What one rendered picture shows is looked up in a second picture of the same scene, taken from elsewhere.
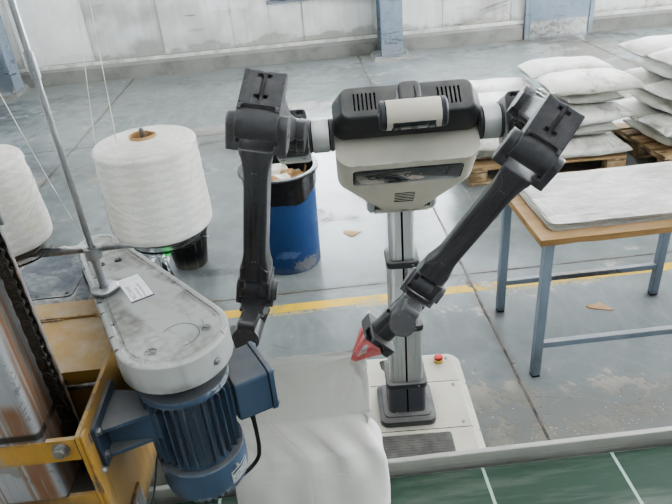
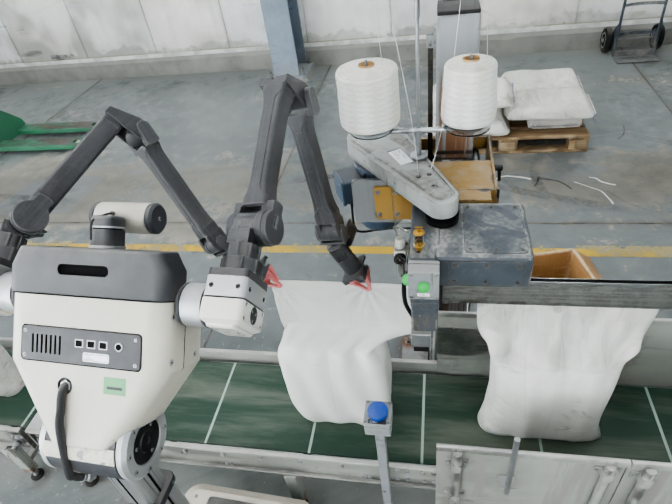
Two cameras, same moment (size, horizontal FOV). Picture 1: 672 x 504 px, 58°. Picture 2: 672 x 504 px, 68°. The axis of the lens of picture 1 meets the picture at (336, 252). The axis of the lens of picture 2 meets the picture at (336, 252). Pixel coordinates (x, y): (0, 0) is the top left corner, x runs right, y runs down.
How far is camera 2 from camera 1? 2.27 m
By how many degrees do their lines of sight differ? 109
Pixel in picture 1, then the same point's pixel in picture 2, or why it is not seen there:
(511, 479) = (192, 428)
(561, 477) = not seen: hidden behind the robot
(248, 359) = (344, 175)
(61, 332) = (455, 181)
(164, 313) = (379, 142)
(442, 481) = (240, 438)
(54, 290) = (479, 210)
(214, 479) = not seen: hidden behind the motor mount
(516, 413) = not seen: outside the picture
